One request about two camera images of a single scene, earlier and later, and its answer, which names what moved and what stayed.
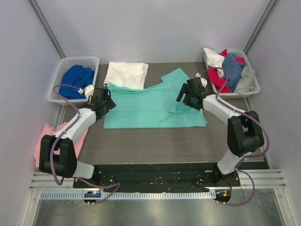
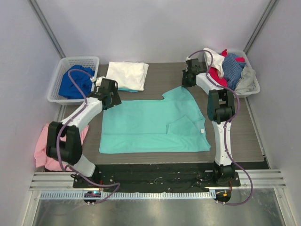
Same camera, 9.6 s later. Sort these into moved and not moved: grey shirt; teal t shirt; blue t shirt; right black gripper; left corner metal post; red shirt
Moved: teal t shirt; right black gripper
Not moved: grey shirt; red shirt; left corner metal post; blue t shirt
